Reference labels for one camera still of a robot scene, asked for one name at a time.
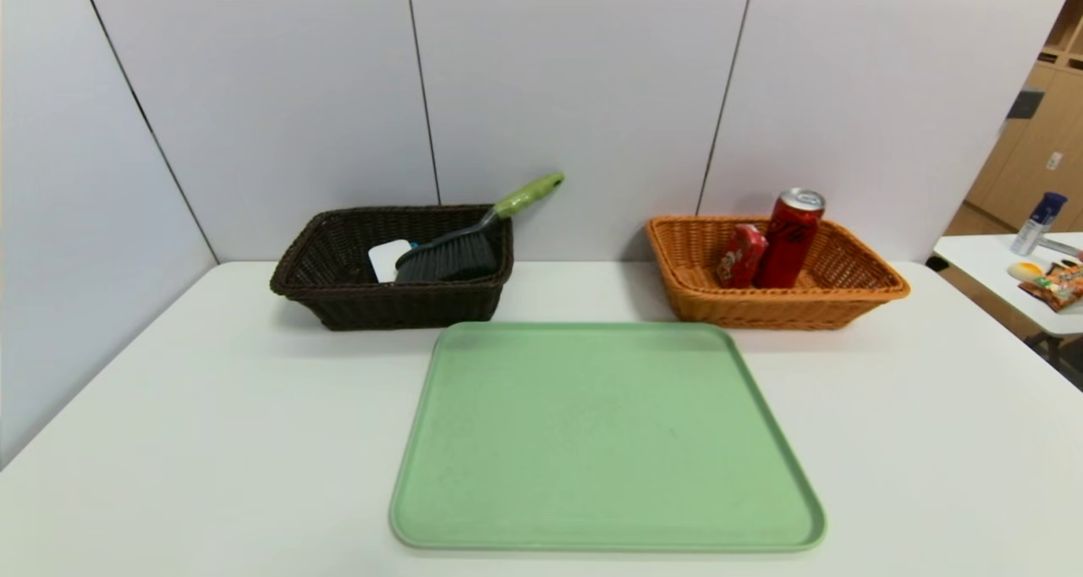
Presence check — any grey bristle hand brush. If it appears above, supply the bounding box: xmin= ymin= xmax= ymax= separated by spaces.
xmin=395 ymin=173 xmax=565 ymax=284

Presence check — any white rectangular case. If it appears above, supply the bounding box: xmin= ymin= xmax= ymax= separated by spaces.
xmin=368 ymin=239 xmax=415 ymax=284

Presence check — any red soda can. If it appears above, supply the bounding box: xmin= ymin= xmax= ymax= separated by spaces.
xmin=756 ymin=187 xmax=827 ymax=289

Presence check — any dark brown wicker basket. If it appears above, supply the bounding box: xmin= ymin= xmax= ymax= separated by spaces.
xmin=270 ymin=205 xmax=515 ymax=331

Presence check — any orange wicker basket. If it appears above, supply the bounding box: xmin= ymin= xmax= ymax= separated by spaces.
xmin=646 ymin=214 xmax=912 ymax=330

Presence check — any light green plastic tray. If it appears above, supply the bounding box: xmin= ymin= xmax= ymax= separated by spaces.
xmin=389 ymin=321 xmax=827 ymax=552

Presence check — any white side table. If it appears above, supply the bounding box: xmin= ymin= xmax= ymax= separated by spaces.
xmin=933 ymin=232 xmax=1083 ymax=337

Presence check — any clear bottle blue cap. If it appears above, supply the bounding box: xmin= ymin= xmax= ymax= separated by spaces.
xmin=1014 ymin=191 xmax=1069 ymax=255

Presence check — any orange green snack packet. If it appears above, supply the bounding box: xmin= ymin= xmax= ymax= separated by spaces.
xmin=1020 ymin=260 xmax=1083 ymax=311

